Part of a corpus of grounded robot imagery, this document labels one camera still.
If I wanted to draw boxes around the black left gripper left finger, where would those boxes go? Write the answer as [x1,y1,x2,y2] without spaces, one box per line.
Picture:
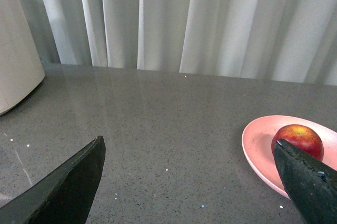
[1,136,106,223]

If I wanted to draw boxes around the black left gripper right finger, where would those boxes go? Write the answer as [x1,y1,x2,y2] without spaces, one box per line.
[273,139,336,223]

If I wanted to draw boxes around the red apple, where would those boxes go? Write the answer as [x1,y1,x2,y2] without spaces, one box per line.
[271,124,324,161]

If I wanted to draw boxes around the pink plate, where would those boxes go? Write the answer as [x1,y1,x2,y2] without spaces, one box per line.
[242,115,336,198]

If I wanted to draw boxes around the white appliance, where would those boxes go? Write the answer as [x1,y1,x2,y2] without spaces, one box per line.
[1,0,45,114]

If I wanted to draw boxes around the white curtain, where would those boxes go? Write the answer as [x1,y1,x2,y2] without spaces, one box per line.
[20,0,336,85]

